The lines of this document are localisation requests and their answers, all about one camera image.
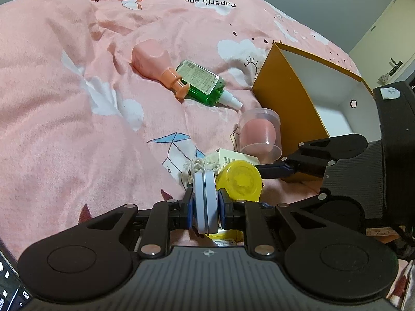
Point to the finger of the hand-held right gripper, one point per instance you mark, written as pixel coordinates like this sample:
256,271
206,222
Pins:
275,170
311,202

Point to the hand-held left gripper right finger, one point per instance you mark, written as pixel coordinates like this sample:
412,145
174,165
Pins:
222,210

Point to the green spray bottle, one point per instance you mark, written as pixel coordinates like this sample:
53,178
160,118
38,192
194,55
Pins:
201,84

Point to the clear case with pink puff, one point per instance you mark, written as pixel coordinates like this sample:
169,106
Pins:
257,132

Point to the light blue round jar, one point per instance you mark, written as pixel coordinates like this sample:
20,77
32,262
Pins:
204,201

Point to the yellow round jar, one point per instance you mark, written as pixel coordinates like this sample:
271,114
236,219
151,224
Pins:
240,178

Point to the pale yellow door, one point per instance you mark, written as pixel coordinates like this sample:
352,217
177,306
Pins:
382,39

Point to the pink printed blanket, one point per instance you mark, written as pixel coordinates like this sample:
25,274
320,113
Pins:
64,103

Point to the orange cardboard box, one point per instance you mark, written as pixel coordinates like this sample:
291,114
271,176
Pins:
285,81

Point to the black device with icons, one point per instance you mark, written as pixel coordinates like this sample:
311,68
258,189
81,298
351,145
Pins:
9,285

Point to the pink bottle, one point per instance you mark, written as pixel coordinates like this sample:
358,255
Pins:
149,56

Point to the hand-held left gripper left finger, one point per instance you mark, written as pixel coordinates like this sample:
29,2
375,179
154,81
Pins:
189,208

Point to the brown cardboard piece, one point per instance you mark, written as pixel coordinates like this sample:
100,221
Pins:
382,233

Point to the yellow packet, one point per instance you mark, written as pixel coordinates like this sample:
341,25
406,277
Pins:
223,241

